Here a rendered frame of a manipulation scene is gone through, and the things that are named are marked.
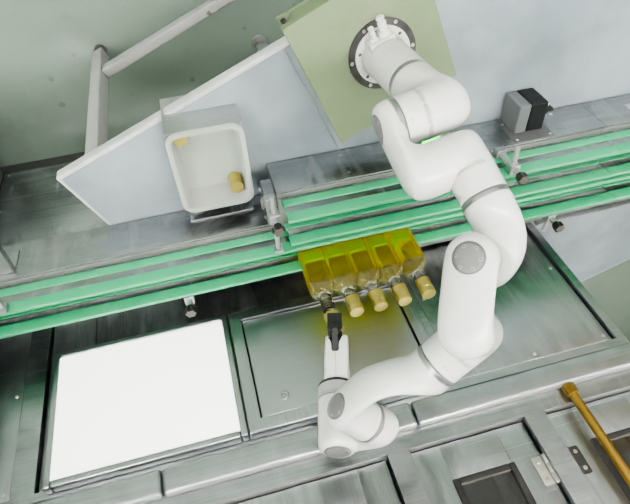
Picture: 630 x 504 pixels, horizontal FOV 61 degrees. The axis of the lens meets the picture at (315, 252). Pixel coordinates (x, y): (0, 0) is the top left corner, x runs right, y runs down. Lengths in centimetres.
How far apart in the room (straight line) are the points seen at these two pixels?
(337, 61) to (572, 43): 65
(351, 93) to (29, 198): 121
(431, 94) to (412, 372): 48
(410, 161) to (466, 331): 29
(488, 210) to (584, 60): 80
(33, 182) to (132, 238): 77
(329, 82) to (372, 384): 66
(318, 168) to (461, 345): 67
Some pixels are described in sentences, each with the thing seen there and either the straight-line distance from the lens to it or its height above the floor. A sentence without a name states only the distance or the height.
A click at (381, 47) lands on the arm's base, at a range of 118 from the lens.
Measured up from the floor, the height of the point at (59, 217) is 41.
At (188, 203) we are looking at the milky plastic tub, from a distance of 133.
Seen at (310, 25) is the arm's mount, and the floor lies 82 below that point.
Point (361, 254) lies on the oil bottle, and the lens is 131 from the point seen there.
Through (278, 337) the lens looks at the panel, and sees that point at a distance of 135.
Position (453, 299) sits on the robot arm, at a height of 142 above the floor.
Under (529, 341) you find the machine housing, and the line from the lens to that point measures 145.
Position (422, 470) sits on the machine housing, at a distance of 124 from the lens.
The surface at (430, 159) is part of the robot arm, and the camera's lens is 93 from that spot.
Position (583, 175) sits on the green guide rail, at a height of 95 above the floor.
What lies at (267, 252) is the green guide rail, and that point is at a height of 96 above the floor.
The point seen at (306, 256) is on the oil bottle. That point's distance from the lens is 130.
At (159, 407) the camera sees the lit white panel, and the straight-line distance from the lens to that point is 130.
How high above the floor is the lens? 187
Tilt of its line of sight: 43 degrees down
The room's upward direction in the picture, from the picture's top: 160 degrees clockwise
